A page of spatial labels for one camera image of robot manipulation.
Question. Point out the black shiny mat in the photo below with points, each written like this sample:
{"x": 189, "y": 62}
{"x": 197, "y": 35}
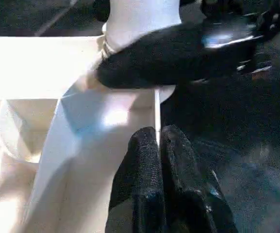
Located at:
{"x": 251, "y": 145}

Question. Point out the white plastic table top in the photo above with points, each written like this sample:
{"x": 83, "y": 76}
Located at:
{"x": 33, "y": 72}

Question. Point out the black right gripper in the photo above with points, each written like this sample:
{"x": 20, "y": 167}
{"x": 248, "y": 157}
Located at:
{"x": 270, "y": 14}

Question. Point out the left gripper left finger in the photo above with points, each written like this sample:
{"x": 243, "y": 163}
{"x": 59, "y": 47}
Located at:
{"x": 139, "y": 182}

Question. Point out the white plastic table leg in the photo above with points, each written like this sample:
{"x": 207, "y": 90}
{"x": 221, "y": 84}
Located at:
{"x": 142, "y": 19}

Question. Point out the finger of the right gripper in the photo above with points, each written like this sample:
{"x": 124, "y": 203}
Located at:
{"x": 101, "y": 11}
{"x": 166, "y": 58}

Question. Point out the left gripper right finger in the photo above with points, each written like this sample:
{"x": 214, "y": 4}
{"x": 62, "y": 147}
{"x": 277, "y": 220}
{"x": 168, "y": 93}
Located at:
{"x": 190, "y": 194}

